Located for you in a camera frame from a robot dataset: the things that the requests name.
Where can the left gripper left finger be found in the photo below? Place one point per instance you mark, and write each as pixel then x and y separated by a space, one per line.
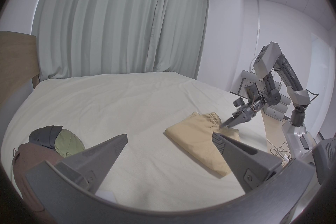
pixel 97 160

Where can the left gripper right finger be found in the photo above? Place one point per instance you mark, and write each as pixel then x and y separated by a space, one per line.
pixel 244 162

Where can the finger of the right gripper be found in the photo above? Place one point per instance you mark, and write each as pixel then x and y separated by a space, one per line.
pixel 235 125
pixel 230 122

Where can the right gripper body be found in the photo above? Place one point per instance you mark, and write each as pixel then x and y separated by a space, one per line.
pixel 247 113

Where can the beige shorts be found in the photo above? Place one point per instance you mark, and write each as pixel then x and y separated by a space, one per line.
pixel 194 139

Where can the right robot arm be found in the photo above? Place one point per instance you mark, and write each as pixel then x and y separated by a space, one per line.
pixel 267 60

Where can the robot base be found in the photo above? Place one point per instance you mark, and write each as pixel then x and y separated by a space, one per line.
pixel 279 111

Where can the bed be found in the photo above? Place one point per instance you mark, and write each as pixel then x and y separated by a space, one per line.
pixel 131 102

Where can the green garment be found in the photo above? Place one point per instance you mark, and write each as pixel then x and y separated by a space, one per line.
pixel 69 144

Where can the white garment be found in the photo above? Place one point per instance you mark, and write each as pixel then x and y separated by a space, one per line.
pixel 106 195

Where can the white power strip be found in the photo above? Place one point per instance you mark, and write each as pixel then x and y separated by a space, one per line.
pixel 286 157

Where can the black garment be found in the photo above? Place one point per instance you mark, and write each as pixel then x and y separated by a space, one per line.
pixel 46 136

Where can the brown garment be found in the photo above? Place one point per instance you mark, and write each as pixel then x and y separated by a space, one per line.
pixel 31 160

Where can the pale grey-green curtain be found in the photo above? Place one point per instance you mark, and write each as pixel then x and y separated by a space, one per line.
pixel 99 13
pixel 183 23

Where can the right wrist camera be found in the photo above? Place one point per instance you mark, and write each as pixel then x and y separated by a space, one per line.
pixel 238 103

